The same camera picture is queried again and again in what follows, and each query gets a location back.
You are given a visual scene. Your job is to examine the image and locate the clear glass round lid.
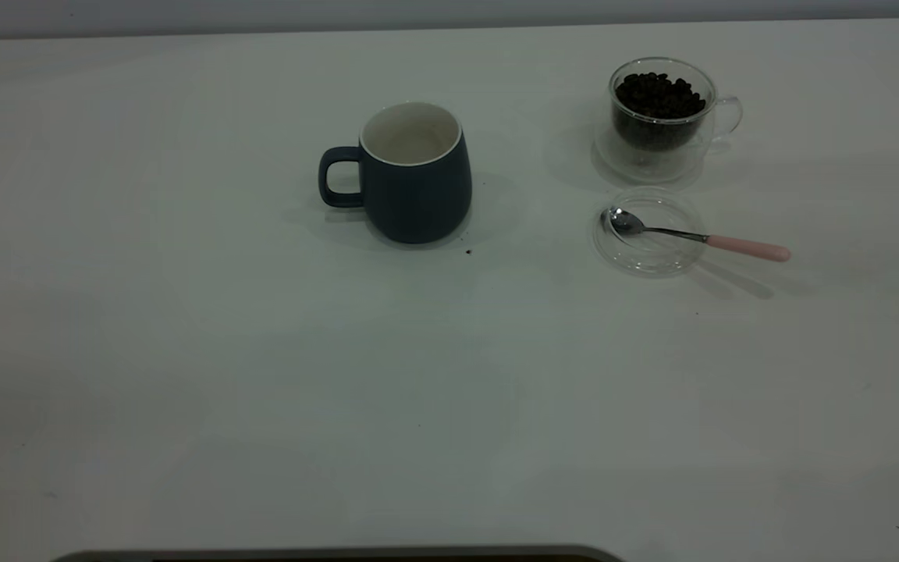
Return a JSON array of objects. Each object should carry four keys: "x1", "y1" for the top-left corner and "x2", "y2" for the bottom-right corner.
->
[{"x1": 592, "y1": 186, "x2": 708, "y2": 277}]

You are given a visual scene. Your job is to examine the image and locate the coffee beans heap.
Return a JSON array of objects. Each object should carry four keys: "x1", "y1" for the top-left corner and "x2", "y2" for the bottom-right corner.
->
[{"x1": 614, "y1": 73, "x2": 706, "y2": 151}]

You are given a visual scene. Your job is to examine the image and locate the clear glass handled cup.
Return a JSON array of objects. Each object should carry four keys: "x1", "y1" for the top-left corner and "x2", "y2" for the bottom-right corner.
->
[{"x1": 593, "y1": 57, "x2": 744, "y2": 186}]

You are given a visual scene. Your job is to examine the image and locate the dark grey ceramic mug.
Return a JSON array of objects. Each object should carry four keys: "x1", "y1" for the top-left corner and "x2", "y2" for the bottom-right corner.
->
[{"x1": 318, "y1": 101, "x2": 474, "y2": 244}]

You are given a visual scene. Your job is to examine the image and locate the metal spoon pink handle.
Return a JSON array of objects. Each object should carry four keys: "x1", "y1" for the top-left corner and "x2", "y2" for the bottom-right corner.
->
[{"x1": 601, "y1": 206, "x2": 792, "y2": 263}]

